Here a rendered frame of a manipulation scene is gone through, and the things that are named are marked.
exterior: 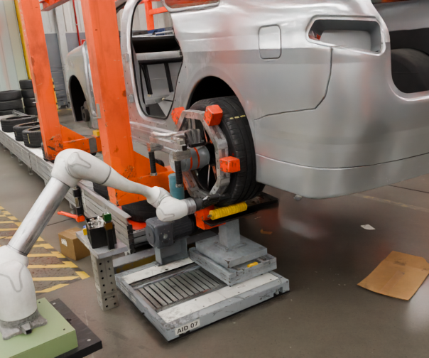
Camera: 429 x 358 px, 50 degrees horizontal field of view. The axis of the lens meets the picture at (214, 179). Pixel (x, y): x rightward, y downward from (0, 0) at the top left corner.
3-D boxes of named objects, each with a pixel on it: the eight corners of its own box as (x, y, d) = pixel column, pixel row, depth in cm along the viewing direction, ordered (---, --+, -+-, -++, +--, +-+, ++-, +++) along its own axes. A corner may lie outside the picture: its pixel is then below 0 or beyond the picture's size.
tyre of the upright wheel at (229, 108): (203, 151, 330) (251, 219, 294) (173, 157, 318) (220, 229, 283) (226, 73, 284) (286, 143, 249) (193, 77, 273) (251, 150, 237)
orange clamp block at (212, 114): (219, 124, 257) (224, 111, 251) (208, 126, 253) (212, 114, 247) (214, 116, 260) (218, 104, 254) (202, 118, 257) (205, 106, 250)
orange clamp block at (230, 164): (231, 167, 256) (241, 170, 248) (219, 170, 252) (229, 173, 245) (230, 155, 254) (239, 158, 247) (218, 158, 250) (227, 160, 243)
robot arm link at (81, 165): (114, 163, 215) (101, 160, 225) (82, 145, 203) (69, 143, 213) (102, 188, 212) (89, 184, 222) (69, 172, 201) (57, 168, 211)
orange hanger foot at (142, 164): (206, 185, 333) (202, 138, 323) (139, 201, 307) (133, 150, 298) (194, 180, 346) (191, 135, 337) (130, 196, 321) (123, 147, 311)
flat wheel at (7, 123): (44, 127, 890) (42, 115, 883) (9, 133, 846) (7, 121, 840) (30, 126, 936) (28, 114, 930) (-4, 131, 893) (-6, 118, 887)
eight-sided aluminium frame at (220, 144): (232, 208, 261) (226, 113, 247) (222, 211, 258) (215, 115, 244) (187, 189, 307) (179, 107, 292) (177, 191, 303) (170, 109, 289)
